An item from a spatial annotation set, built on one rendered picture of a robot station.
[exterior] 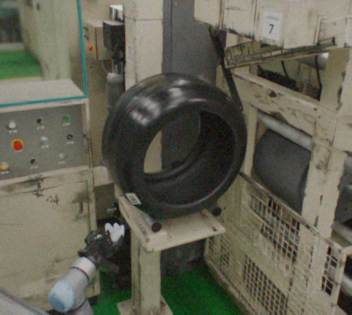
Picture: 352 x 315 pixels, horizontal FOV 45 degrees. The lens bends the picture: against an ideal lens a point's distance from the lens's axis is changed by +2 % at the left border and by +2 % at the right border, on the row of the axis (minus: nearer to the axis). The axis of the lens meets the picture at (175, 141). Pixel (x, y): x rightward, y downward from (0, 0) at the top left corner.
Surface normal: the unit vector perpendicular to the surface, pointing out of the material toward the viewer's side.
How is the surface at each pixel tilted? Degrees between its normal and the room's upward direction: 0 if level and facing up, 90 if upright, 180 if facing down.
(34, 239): 90
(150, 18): 90
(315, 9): 90
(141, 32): 90
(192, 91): 42
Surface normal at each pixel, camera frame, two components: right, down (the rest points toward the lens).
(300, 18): 0.43, 0.37
